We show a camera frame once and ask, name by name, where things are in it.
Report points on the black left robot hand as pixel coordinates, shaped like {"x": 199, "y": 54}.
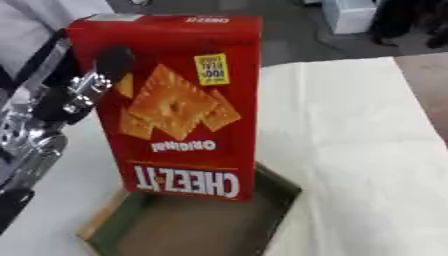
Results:
{"x": 114, "y": 63}

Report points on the red cracker box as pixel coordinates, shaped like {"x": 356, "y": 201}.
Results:
{"x": 181, "y": 110}

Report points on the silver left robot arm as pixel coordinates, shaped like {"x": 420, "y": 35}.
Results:
{"x": 29, "y": 143}

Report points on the tan cardboard box green inside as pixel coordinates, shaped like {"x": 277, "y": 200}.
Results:
{"x": 192, "y": 223}

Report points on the white box on floor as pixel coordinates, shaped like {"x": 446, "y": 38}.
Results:
{"x": 349, "y": 15}

